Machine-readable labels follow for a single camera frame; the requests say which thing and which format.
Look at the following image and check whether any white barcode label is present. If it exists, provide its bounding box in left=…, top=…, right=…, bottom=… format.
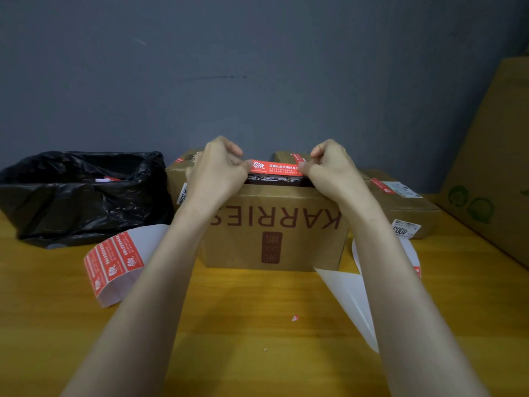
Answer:
left=382, top=181, right=424, bottom=199

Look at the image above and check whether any black plastic trash bag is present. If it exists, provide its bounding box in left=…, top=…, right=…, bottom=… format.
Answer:
left=0, top=151, right=174, bottom=249

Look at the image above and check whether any white end label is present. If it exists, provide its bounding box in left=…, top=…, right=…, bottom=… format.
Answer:
left=391, top=219, right=422, bottom=239

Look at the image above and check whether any small brown cardboard box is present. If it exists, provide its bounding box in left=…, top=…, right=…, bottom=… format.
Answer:
left=271, top=151, right=311, bottom=165
left=165, top=149, right=203, bottom=210

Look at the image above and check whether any long brown cardboard box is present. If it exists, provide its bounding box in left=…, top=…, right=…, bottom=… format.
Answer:
left=361, top=169, right=442, bottom=239

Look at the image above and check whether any large green printed carton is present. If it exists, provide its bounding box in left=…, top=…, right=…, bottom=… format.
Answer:
left=438, top=56, right=529, bottom=269

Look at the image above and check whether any person's right forearm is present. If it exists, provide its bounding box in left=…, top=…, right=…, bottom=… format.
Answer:
left=343, top=198, right=490, bottom=397

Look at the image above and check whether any person's left hand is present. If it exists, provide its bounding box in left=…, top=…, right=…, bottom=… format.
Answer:
left=181, top=136, right=253, bottom=216

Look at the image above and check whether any box with black tape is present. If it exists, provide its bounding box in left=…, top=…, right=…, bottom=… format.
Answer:
left=198, top=175, right=351, bottom=272

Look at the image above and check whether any person's right hand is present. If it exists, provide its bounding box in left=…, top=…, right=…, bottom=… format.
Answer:
left=297, top=139, right=373, bottom=211

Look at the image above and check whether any person's left forearm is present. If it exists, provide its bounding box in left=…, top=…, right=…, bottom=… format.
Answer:
left=62, top=202, right=212, bottom=397

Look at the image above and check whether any red sticker label strip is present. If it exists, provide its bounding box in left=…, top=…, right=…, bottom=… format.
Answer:
left=83, top=224, right=170, bottom=309

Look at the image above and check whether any white backing paper strip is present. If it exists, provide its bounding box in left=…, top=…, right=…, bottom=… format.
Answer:
left=315, top=237, right=422, bottom=354

